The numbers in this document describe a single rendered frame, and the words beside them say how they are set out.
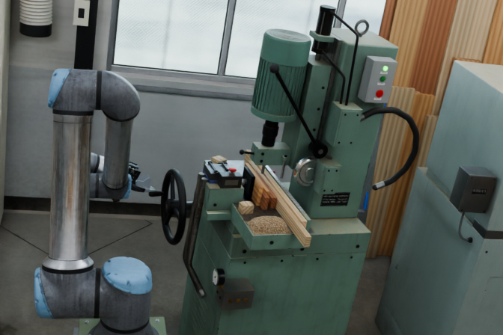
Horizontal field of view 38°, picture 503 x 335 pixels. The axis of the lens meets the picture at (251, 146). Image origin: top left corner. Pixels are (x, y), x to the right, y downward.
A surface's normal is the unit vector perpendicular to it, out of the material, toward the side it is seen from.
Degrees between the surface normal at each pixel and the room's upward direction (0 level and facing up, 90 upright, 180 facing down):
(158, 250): 0
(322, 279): 90
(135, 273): 2
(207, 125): 90
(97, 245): 0
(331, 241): 90
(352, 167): 90
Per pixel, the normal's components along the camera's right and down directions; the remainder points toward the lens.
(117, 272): 0.20, -0.91
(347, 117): 0.33, 0.41
